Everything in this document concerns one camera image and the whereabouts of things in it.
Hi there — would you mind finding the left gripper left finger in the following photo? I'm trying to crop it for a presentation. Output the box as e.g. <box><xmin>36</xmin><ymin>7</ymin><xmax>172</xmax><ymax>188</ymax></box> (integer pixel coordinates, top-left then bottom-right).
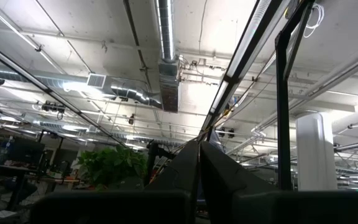
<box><xmin>144</xmin><ymin>140</ymin><xmax>200</xmax><ymax>224</ymax></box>

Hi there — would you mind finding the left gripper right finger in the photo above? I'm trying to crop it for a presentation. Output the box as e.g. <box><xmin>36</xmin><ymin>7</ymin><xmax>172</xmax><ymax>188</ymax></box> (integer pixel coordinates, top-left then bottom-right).
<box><xmin>200</xmin><ymin>141</ymin><xmax>276</xmax><ymax>224</ymax></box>

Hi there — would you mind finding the potted green tree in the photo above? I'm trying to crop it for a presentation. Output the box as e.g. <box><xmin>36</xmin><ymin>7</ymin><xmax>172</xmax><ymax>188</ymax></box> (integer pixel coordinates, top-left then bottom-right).
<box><xmin>75</xmin><ymin>144</ymin><xmax>149</xmax><ymax>191</ymax></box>

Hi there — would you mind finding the white square column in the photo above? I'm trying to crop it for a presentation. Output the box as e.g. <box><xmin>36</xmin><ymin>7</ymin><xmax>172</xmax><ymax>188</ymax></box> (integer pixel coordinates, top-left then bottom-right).
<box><xmin>295</xmin><ymin>111</ymin><xmax>339</xmax><ymax>191</ymax></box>

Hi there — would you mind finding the black ceiling-mounted device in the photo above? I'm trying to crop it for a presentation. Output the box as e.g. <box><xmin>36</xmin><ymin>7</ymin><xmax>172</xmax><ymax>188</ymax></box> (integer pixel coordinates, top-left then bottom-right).
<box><xmin>40</xmin><ymin>100</ymin><xmax>67</xmax><ymax>121</ymax></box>

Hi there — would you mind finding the dark desk monitor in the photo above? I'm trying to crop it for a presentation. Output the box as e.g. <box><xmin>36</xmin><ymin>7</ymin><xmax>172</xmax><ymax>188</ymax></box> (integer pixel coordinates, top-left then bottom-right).
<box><xmin>6</xmin><ymin>136</ymin><xmax>47</xmax><ymax>166</ymax></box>

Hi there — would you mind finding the dark office desk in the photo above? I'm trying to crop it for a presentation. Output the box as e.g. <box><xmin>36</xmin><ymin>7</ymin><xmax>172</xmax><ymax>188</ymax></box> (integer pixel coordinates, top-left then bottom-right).
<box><xmin>0</xmin><ymin>164</ymin><xmax>42</xmax><ymax>219</ymax></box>

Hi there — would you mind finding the black metal rig post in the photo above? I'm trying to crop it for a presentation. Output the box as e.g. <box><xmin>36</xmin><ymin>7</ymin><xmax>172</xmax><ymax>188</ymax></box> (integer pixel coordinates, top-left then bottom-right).
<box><xmin>274</xmin><ymin>0</ymin><xmax>316</xmax><ymax>191</ymax></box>

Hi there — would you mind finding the black frame LED light bar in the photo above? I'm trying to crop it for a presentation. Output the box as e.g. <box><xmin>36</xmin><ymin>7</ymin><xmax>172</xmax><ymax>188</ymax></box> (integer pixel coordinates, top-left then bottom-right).
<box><xmin>0</xmin><ymin>37</ymin><xmax>127</xmax><ymax>147</ymax></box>
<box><xmin>200</xmin><ymin>0</ymin><xmax>291</xmax><ymax>135</ymax></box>

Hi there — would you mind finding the silver duct with vent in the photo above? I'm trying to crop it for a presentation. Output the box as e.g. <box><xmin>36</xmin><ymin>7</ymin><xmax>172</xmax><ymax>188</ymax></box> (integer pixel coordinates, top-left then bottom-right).
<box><xmin>0</xmin><ymin>62</ymin><xmax>163</xmax><ymax>110</ymax></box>

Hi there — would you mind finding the silver spiral ceiling duct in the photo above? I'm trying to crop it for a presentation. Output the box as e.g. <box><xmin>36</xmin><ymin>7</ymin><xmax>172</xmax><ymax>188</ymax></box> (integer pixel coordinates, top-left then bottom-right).
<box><xmin>155</xmin><ymin>0</ymin><xmax>180</xmax><ymax>113</ymax></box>

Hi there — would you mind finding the white cable loop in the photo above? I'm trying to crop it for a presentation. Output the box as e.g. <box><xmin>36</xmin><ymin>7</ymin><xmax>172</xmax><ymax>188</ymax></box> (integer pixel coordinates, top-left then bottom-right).
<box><xmin>302</xmin><ymin>2</ymin><xmax>325</xmax><ymax>39</ymax></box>

